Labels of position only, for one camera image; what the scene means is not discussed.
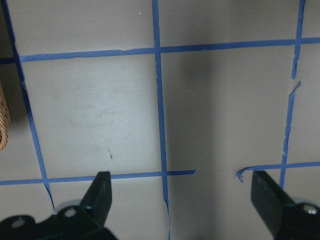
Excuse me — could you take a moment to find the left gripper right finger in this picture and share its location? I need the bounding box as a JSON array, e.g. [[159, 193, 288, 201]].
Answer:
[[250, 170, 320, 240]]

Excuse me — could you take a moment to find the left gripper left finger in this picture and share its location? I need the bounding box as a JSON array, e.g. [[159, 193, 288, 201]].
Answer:
[[53, 171, 112, 232]]

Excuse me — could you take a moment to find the brown wicker basket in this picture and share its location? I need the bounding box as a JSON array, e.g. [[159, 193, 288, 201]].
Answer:
[[0, 85, 11, 151]]

